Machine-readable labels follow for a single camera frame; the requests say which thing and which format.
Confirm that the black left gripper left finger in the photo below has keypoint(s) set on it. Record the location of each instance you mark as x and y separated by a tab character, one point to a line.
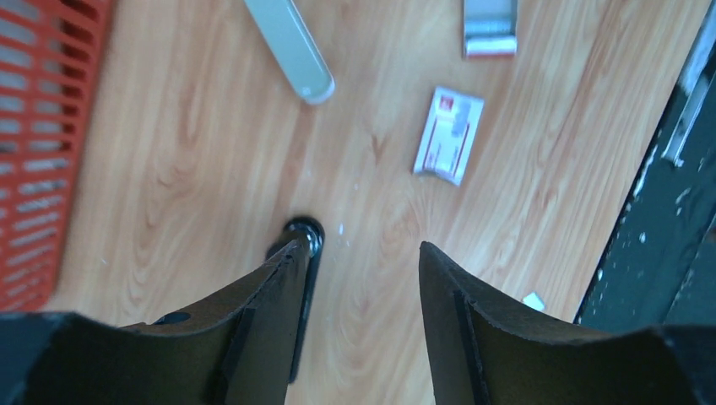
235	346

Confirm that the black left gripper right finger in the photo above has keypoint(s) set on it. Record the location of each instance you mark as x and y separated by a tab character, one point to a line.
484	347

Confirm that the black stapler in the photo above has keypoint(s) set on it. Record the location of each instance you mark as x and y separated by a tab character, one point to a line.
314	233

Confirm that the grey-green white stapler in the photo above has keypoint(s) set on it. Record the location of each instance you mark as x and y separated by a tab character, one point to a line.
294	49

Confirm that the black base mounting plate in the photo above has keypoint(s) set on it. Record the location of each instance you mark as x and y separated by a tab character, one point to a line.
659	264

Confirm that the red white staple box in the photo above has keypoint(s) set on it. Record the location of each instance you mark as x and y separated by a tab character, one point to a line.
449	134

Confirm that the open staple box tray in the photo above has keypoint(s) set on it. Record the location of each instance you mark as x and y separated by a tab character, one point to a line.
490	28

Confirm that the red plastic shopping basket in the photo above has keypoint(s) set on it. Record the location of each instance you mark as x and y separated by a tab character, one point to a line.
51	56

